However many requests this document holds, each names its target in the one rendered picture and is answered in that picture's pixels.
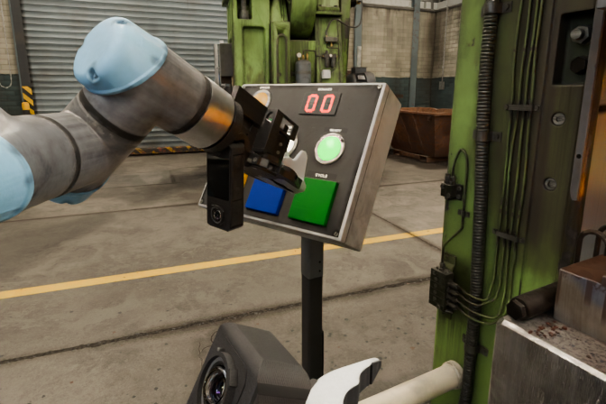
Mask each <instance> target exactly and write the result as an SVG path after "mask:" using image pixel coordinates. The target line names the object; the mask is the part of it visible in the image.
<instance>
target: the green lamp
mask: <svg viewBox="0 0 606 404"><path fill-rule="evenodd" d="M340 148H341V143H340V141H339V140H338V139H337V138H336V137H334V136H330V137H327V138H325V139H324V140H323V141H322V142H321V143H320V144H319V146H318V150H317V153H318V156H319V157H320V158H321V159H322V160H325V161H328V160H332V159H333V158H334V157H335V156H336V155H337V154H338V153H339V151H340Z"/></svg>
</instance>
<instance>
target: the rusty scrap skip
mask: <svg viewBox="0 0 606 404"><path fill-rule="evenodd" d="M452 110H453V109H447V108H441V109H436V108H432V107H401V108H400V111H399V117H398V120H397V123H396V127H395V130H394V134H393V136H392V140H391V146H392V148H395V150H393V154H395V155H399V156H401V155H403V156H407V157H410V158H414V159H418V160H420V161H423V162H436V161H448V153H449V142H450V131H451V120H452ZM419 154H422V155H419Z"/></svg>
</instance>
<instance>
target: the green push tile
mask: <svg viewBox="0 0 606 404"><path fill-rule="evenodd" d="M304 181H305V184H306V188H305V191H303V192H300V193H298V194H296V193H295V195H294V198H293V201H292V204H291V207H290V210H289V214H288V218H290V219H292V220H297V221H300V222H304V223H308V224H312V225H319V226H323V227H326V224H327V221H328V218H329V216H330V212H331V209H332V206H333V203H334V200H335V194H336V191H337V189H338V185H339V184H338V183H337V182H334V181H329V180H323V179H312V178H306V177H304Z"/></svg>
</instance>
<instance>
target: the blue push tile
mask: <svg viewBox="0 0 606 404"><path fill-rule="evenodd" d="M285 193H286V190H284V189H281V188H277V187H274V186H272V185H270V184H268V183H265V182H262V181H260V180H258V179H254V182H253V184H252V188H251V191H250V194H249V197H248V199H247V202H246V205H245V207H246V208H248V209H251V210H254V211H258V212H262V213H266V214H270V215H274V216H278V214H279V212H280V207H281V204H282V201H283V198H284V196H285Z"/></svg>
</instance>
